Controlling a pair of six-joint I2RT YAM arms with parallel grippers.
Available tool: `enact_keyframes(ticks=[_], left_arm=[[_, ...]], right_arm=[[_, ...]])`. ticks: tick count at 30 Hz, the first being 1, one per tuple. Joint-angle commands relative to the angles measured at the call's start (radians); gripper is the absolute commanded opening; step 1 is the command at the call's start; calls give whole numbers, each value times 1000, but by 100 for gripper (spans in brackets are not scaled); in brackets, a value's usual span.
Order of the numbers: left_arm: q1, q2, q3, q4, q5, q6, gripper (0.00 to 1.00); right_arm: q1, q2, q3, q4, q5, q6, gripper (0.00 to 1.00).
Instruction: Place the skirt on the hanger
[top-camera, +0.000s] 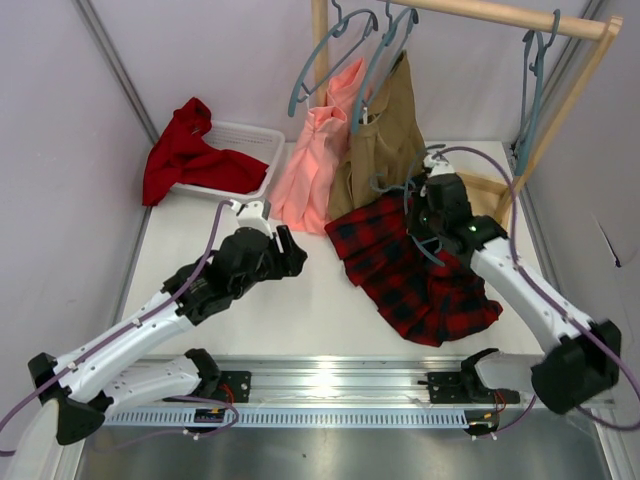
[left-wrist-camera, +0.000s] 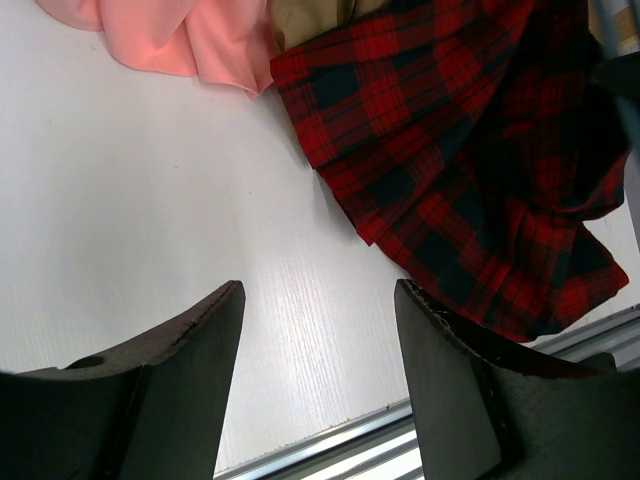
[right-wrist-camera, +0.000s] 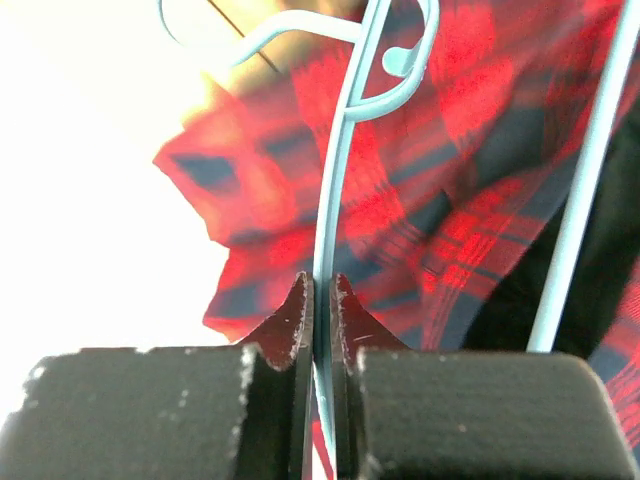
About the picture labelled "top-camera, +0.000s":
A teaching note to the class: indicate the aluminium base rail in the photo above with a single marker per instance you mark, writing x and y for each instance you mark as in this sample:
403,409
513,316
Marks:
322,381

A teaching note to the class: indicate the white plastic basket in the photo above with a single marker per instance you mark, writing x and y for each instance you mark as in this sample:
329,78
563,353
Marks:
265,145

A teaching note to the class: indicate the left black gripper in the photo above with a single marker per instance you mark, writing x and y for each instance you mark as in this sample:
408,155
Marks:
279,251

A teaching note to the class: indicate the tan skirt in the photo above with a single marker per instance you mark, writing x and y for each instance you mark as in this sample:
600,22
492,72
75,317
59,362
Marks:
380,154

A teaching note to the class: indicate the red navy plaid skirt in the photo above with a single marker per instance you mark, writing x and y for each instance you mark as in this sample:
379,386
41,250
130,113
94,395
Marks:
425,303

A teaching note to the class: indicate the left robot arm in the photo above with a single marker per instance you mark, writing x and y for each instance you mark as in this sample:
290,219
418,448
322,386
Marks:
96,381

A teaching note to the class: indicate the pink skirt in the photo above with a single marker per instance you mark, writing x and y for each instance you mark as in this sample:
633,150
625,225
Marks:
301,195

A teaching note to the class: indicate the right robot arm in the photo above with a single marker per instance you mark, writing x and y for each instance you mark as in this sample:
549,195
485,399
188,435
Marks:
579,355

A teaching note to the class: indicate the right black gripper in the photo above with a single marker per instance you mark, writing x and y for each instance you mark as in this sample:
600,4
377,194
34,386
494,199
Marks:
420,215

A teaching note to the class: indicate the red garment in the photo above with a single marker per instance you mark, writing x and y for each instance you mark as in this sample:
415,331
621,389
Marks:
182,156

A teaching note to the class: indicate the blue hanger holding tan skirt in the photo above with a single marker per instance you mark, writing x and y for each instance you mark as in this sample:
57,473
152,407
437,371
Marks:
389,49

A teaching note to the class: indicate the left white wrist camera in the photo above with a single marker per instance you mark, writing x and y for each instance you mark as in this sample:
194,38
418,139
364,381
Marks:
254,214

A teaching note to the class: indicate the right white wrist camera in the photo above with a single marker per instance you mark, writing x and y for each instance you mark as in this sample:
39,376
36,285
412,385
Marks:
436,165

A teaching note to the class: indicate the wooden clothes rack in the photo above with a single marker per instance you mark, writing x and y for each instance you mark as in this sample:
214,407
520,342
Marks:
601,35

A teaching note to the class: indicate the white slotted cable duct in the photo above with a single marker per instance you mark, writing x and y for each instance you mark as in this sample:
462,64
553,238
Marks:
262,417

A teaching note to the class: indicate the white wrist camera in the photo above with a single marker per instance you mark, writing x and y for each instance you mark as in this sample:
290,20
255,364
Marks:
254,214
436,165

